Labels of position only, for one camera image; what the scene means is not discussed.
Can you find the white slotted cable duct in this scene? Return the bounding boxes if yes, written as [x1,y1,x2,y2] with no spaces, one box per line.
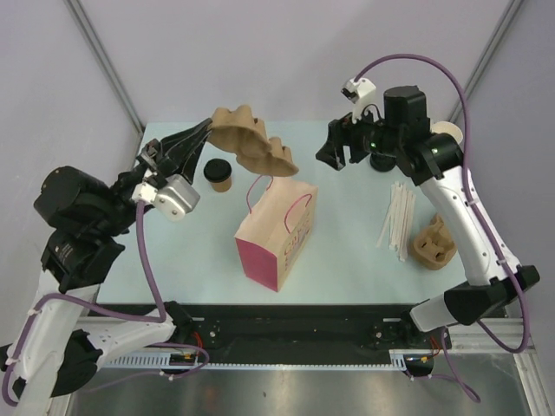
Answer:
[104,349,407,372]

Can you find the stack of black cup lids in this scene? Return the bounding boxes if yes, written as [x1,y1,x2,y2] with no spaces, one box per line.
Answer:
[369,155,396,172]

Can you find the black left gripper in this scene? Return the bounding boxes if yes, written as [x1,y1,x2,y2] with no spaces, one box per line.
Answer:
[99,117,218,234]

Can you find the brown cardboard cup carrier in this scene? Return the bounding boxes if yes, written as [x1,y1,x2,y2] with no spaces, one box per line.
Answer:
[208,105,299,177]

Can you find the black plastic cup lid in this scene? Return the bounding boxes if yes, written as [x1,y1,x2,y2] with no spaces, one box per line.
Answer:
[203,158,232,183]

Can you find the pink and beige paper bag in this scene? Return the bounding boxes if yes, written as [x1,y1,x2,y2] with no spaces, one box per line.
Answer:
[234,177,318,292]

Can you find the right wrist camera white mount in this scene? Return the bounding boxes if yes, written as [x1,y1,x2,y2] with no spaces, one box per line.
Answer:
[341,78,376,124]

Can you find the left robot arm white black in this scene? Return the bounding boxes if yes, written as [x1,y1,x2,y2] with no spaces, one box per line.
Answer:
[1,120,211,415]

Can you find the stack of brown cup carriers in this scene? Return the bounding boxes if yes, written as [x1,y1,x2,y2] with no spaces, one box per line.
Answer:
[409,213,457,270]

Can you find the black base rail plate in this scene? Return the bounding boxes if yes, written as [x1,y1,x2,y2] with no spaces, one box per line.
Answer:
[86,302,452,376]

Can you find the bundle of white wrapped straws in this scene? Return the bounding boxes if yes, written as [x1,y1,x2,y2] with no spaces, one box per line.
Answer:
[375,181,416,262]

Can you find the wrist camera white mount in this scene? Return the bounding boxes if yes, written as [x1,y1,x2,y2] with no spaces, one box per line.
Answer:
[131,174,200,222]
[341,78,376,124]

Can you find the brown paper coffee cup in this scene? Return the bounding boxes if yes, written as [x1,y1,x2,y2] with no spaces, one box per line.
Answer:
[210,175,232,193]

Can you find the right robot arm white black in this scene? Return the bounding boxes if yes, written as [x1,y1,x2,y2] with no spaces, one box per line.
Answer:
[316,79,539,348]

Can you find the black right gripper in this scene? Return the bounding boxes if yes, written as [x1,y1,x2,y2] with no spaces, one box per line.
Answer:
[316,101,403,171]

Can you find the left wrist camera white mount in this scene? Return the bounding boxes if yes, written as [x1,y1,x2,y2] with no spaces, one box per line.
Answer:
[131,174,200,222]

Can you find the stack of paper cups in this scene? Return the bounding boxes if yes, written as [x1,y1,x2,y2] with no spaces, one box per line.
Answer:
[431,121,464,145]

